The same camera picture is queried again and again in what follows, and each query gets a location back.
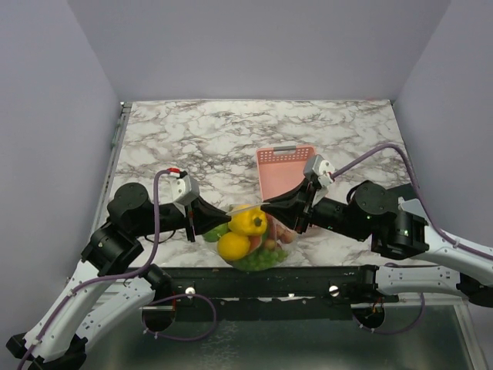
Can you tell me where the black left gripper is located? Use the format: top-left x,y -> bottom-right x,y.
134,193 -> 233,241

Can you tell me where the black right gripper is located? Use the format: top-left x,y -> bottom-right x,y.
260,177 -> 371,242

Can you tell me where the green custard apple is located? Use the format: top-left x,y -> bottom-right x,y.
203,224 -> 229,243

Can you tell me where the yellow lemon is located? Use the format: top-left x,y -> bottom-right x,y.
217,232 -> 250,261

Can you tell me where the yellow bell pepper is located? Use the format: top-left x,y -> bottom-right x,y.
228,206 -> 267,236

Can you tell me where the red watermelon slice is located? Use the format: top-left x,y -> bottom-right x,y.
248,234 -> 268,254

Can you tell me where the clear zip top bag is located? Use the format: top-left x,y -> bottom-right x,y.
203,204 -> 297,272

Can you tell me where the green grape bunch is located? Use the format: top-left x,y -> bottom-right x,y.
232,248 -> 289,271

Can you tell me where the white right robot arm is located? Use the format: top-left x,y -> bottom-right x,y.
261,180 -> 492,308

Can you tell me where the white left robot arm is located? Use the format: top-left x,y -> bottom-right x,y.
6,177 -> 230,369

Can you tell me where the pink perforated plastic basket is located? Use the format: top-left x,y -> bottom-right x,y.
256,145 -> 317,200

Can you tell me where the black pad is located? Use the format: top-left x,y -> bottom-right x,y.
388,183 -> 418,201

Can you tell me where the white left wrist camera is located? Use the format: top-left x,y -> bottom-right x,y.
171,173 -> 200,216

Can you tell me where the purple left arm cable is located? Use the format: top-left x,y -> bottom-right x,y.
17,168 -> 217,370

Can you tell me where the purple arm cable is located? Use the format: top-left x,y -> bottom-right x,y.
17,168 -> 217,370
330,143 -> 493,335

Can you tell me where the black mounting rail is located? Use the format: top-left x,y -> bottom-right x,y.
142,265 -> 398,329

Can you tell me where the aluminium side rail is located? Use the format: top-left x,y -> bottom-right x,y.
82,102 -> 133,250

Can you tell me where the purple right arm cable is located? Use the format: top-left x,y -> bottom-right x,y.
330,143 -> 493,335

